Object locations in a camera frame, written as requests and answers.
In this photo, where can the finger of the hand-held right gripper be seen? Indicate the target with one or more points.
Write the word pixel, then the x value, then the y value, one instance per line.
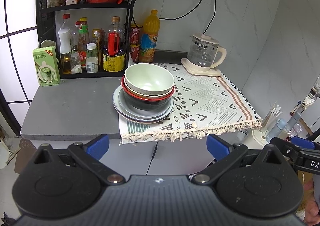
pixel 285 147
pixel 303 144

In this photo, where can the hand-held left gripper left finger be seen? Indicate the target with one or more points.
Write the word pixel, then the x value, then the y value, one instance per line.
pixel 98 146

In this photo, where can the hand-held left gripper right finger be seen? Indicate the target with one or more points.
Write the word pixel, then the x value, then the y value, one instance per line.
pixel 217 147

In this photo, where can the white plate blue print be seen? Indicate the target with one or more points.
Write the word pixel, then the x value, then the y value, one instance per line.
pixel 115 104

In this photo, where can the small white plate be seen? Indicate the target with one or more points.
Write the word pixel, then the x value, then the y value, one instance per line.
pixel 120 101

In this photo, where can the person's right hand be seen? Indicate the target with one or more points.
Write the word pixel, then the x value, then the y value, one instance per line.
pixel 312 213

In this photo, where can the light blue bottle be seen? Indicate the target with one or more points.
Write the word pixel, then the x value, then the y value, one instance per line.
pixel 278 127

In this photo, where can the tall grey-blue bottle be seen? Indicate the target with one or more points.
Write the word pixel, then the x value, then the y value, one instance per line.
pixel 293 122

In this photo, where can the white utensil holder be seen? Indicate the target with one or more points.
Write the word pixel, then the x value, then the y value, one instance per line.
pixel 258 137

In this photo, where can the patterned fringed table cloth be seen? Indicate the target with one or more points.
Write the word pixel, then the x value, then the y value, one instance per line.
pixel 212 101

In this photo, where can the small clear glass jar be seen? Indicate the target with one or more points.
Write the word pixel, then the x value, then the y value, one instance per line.
pixel 76 66

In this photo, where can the soy sauce bottle yellow label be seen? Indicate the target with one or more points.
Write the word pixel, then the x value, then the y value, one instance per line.
pixel 113 62

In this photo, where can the green carton box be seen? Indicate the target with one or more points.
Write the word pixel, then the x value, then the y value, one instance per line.
pixel 46 71

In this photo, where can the small clear plastic bottle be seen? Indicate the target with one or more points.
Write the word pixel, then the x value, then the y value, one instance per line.
pixel 92 52

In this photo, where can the brown sauce bottle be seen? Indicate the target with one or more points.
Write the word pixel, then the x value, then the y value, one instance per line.
pixel 98 41

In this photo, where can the sauce bottle red green label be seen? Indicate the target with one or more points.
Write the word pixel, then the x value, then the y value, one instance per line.
pixel 83 41

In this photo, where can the clear bottle red cap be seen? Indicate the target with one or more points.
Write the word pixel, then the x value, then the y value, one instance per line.
pixel 75 38

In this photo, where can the orange juice bottle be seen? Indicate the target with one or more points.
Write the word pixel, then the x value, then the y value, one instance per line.
pixel 148 46

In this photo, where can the black metal kitchen rack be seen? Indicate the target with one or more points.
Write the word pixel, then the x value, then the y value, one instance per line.
pixel 75 7

